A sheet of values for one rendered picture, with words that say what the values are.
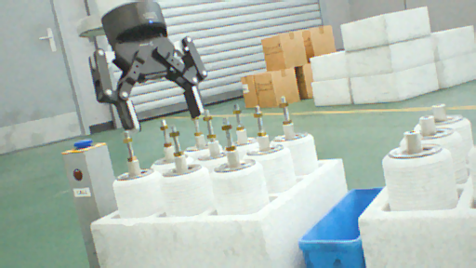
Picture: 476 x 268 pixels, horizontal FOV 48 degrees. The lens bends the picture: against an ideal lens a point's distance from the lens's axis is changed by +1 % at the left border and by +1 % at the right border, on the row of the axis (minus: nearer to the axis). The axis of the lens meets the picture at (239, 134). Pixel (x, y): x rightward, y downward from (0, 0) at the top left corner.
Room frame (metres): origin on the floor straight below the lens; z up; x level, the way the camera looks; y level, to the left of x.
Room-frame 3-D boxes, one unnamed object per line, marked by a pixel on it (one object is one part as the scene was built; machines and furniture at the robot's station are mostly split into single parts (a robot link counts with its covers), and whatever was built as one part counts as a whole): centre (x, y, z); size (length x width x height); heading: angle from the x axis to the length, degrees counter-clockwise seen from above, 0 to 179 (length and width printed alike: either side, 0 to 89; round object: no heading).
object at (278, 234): (1.10, 0.06, 0.09); 0.39 x 0.39 x 0.18; 58
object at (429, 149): (0.77, -0.24, 0.25); 0.08 x 0.08 x 0.01
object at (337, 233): (0.96, -0.18, 0.06); 0.30 x 0.11 x 0.12; 149
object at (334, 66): (3.93, -0.89, 0.27); 0.39 x 0.39 x 0.18; 31
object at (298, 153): (1.14, -0.10, 0.16); 0.10 x 0.10 x 0.18
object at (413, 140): (0.77, -0.24, 0.26); 0.02 x 0.02 x 0.03
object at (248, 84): (5.08, -0.29, 0.15); 0.30 x 0.24 x 0.30; 118
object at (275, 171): (1.04, -0.04, 0.16); 0.10 x 0.10 x 0.18
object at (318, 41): (5.04, -0.84, 0.45); 0.30 x 0.24 x 0.30; 27
